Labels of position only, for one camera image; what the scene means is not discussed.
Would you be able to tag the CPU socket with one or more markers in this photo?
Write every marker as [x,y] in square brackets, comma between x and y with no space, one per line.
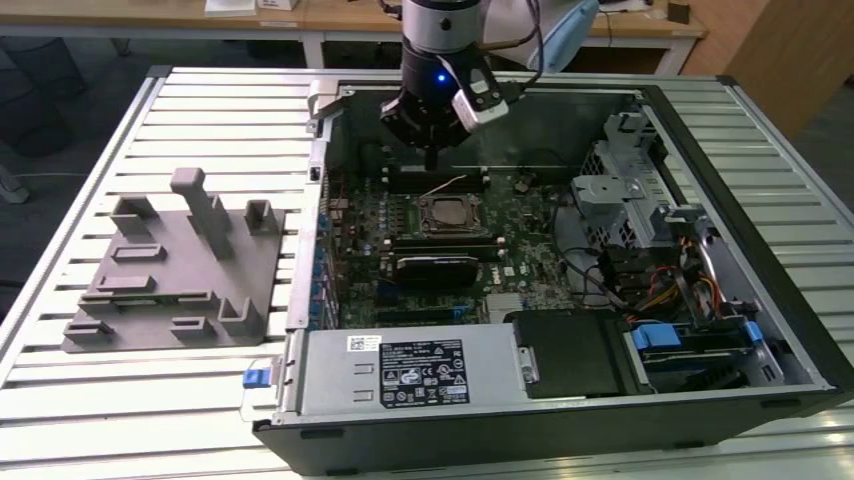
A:
[422,233]

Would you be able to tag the silver curved bar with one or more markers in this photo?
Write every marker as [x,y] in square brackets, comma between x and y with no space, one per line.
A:
[713,260]

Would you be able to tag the blue case latch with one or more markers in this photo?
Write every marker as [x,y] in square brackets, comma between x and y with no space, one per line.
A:
[257,378]

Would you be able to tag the small black box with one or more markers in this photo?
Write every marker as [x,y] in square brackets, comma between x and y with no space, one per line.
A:
[680,12]

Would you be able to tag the wooden cabinet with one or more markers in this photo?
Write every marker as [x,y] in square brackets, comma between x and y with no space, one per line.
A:
[788,60]

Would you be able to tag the green motherboard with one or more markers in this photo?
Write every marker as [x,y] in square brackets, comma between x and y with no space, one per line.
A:
[534,235]

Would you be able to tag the black RAM slot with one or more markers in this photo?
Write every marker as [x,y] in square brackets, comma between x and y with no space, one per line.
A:
[404,172]
[444,243]
[444,253]
[404,177]
[404,183]
[404,190]

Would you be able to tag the white box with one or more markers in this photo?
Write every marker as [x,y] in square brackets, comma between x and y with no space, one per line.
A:
[230,6]

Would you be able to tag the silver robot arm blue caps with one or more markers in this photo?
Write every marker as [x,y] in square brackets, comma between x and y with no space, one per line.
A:
[434,25]

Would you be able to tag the black power supply label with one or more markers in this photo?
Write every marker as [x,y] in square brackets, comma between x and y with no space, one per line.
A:
[424,372]

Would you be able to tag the grey parts rack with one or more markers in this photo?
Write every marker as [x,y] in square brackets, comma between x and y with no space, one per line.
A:
[194,280]

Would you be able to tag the dark office chair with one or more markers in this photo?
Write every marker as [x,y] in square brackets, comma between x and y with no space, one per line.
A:
[41,100]

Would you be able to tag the silver CPU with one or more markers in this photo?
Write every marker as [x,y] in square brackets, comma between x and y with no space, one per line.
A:
[450,214]

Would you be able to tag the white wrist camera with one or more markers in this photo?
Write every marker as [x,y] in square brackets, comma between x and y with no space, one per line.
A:
[477,107]

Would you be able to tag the black open PC case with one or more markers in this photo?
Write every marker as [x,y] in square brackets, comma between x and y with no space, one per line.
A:
[468,450]

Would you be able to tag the black expansion slot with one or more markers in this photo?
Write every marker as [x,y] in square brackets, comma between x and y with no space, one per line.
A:
[410,317]

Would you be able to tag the silver chipset heatsink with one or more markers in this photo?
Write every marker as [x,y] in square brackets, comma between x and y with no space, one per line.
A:
[505,307]

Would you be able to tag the black optical drive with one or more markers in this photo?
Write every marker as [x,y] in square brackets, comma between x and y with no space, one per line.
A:
[574,350]

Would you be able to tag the grey metal drive cage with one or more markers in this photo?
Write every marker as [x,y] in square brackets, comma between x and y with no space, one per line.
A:
[604,197]

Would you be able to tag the grey power supply unit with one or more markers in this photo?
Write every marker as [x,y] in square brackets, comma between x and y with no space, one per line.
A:
[321,375]

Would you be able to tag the green RAM stick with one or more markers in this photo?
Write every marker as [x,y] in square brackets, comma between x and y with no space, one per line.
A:
[147,301]

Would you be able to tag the grey plastic bracket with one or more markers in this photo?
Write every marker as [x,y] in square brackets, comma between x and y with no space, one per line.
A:
[681,214]

